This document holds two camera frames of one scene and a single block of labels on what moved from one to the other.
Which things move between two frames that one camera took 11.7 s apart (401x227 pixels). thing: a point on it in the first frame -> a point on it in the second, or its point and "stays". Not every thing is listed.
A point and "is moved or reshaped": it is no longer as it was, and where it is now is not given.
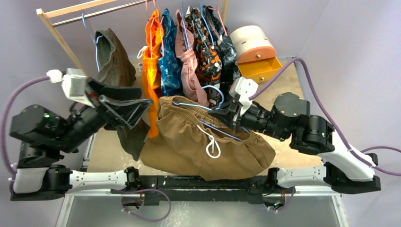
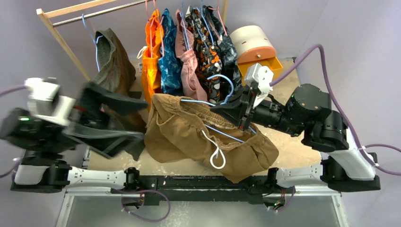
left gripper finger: x=127 y=112 -> x=110 y=144
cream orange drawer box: x=256 y=54 stays
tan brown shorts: x=188 y=139 is moved or reshaped
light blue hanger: x=95 y=42 stays
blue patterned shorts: x=170 y=63 stays
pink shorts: x=183 y=40 stays
